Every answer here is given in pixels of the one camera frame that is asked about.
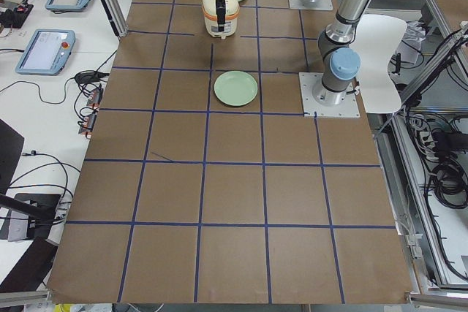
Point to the lower teach pendant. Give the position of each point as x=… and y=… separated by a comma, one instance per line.
x=47, y=52

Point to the brown paper mat blue grid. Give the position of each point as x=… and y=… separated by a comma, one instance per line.
x=184, y=199

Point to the black camera stand base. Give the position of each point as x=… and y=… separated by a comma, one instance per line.
x=31, y=216

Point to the black device with red button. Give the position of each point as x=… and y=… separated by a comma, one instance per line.
x=17, y=17

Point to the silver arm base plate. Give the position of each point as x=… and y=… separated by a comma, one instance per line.
x=320, y=103

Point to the white chair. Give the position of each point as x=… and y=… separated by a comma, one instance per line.
x=376, y=39

